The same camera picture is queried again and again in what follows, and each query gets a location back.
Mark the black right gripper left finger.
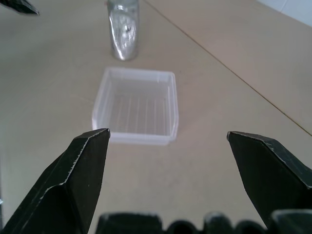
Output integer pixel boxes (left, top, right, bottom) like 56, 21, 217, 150
0, 128, 111, 234

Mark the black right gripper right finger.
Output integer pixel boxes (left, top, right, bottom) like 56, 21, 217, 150
226, 131, 312, 229

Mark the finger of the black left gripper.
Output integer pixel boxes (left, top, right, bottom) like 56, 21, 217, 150
0, 0, 40, 16

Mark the clear plastic bottle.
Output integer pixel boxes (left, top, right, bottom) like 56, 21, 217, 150
106, 0, 142, 61

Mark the clear square plastic container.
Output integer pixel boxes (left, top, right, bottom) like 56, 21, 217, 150
91, 67, 179, 146

